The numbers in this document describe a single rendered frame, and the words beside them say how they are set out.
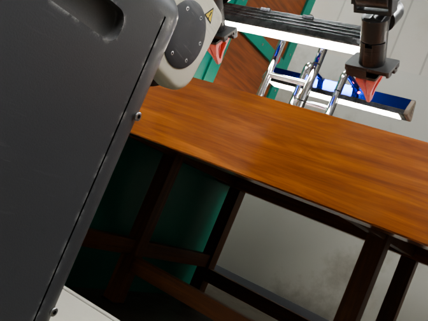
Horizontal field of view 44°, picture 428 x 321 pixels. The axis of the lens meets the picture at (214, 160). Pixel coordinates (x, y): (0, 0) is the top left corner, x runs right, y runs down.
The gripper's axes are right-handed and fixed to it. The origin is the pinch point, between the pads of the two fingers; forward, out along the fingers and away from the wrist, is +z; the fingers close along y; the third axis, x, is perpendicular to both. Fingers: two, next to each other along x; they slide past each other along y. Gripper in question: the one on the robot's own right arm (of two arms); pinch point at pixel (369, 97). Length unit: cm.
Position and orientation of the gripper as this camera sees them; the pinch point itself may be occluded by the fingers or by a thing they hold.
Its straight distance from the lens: 128.2
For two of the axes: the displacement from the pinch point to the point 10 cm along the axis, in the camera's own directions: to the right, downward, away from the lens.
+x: -6.0, 5.4, -5.9
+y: -7.9, -3.0, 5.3
